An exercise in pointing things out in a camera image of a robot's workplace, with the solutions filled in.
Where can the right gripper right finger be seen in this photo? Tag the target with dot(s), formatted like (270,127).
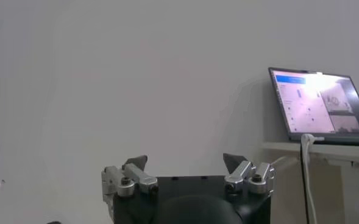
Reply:
(243,175)

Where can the open gray laptop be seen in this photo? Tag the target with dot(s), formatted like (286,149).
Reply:
(313,103)

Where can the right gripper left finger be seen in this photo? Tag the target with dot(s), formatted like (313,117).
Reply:
(136,178)

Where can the white laptop side table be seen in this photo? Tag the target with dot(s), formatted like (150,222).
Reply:
(343,150)

